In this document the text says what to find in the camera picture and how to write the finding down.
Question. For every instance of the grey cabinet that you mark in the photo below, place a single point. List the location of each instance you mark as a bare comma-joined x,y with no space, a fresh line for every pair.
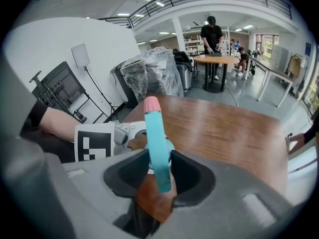
279,57

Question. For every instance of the white storage shelves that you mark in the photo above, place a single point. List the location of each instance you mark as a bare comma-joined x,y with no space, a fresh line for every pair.
192,42

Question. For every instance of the black monitor on stand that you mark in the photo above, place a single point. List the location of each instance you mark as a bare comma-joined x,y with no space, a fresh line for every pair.
62,83

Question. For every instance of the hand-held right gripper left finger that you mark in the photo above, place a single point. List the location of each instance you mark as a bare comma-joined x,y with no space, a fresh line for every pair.
99,195

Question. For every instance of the white light panel on stand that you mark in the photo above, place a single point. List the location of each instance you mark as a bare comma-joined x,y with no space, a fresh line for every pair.
80,55

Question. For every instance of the blue wall poster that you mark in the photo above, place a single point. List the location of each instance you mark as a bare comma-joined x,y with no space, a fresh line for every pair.
308,48

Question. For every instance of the clothes rack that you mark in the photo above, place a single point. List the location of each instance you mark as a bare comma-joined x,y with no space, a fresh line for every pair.
295,66

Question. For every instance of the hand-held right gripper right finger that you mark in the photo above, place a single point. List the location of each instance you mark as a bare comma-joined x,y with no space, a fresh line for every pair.
224,200

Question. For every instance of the white rectangular table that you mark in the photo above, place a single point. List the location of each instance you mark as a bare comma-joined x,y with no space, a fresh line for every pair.
269,70

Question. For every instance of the curved wooden table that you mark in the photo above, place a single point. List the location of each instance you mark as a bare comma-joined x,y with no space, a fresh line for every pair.
306,163

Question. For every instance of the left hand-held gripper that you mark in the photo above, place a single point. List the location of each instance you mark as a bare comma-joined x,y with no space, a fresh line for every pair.
94,143

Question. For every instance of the grey wheeled machine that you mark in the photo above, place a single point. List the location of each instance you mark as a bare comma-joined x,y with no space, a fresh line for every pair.
183,71

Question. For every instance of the person's left forearm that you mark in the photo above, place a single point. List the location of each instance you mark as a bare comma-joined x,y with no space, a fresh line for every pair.
59,123

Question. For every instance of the round wooden table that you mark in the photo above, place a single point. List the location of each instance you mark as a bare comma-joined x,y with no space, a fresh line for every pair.
214,60

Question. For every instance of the flat black box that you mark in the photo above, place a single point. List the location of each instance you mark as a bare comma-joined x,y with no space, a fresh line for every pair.
215,55

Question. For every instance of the plastic-wrapped machine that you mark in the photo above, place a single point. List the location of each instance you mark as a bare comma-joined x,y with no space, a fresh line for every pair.
157,76

